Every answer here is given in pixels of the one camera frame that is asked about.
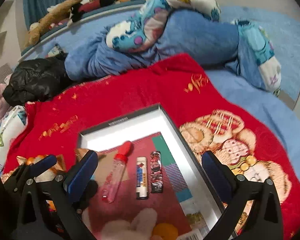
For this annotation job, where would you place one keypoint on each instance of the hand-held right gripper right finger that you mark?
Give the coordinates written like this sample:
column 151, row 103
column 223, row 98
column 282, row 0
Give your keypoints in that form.
column 212, row 172

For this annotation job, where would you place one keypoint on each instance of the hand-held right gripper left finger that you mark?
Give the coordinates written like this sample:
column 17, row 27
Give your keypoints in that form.
column 80, row 177

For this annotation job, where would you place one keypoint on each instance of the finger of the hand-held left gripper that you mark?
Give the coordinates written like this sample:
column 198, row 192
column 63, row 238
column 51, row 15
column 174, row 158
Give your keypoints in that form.
column 46, row 163

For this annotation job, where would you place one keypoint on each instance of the beige fluffy plush toy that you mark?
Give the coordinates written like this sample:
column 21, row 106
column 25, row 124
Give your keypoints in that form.
column 43, row 176

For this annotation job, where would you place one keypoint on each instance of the dark brown plush toy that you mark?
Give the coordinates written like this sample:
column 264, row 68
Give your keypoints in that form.
column 91, row 187

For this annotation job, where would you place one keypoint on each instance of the clear bottle with red cap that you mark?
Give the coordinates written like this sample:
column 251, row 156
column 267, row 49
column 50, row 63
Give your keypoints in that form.
column 115, row 175

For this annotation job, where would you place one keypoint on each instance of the black-edged cardboard box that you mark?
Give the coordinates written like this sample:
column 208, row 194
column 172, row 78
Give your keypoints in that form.
column 170, row 200

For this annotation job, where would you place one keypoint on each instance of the red and black patterned lighter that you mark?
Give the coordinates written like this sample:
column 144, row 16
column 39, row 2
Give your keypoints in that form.
column 156, row 172

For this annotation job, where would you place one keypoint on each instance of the white lighter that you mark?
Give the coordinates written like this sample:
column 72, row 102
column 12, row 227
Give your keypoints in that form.
column 142, row 180

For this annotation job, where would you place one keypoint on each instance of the white and pink fluffy plush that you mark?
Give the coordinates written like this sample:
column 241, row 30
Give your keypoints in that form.
column 135, row 225

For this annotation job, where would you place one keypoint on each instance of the tangerine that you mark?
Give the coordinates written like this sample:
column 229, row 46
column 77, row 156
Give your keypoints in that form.
column 165, row 231

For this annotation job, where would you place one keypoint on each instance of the white printed pillow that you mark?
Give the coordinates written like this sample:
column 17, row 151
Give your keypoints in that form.
column 7, row 130

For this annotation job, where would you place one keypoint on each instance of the blue bed sheet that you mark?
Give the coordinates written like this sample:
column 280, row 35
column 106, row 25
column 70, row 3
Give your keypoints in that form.
column 252, row 100

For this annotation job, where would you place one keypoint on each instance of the black puffy jacket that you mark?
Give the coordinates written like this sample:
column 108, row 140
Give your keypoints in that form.
column 32, row 80

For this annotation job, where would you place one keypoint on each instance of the grey textured cloth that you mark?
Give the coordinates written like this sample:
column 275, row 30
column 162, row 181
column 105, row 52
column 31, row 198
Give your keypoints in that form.
column 0, row 73

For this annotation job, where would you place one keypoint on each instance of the red printed blanket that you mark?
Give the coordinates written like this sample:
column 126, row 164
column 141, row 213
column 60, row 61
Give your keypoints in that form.
column 140, row 85

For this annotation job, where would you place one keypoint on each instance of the blue quilt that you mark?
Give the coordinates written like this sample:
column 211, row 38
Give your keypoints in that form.
column 194, row 37

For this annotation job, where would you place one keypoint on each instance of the cartoon printed blanket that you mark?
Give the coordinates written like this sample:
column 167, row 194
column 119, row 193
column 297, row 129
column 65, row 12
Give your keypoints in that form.
column 130, row 37

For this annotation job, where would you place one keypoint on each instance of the long brown plush toy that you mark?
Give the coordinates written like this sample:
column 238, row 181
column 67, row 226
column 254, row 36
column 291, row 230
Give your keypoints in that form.
column 57, row 12

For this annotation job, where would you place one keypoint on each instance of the black and red mouse plush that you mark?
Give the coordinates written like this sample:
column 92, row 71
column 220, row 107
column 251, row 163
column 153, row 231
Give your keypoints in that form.
column 90, row 5

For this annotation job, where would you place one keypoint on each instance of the silver bed rail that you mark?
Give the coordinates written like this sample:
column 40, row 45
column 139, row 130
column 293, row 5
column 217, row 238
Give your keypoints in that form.
column 115, row 7

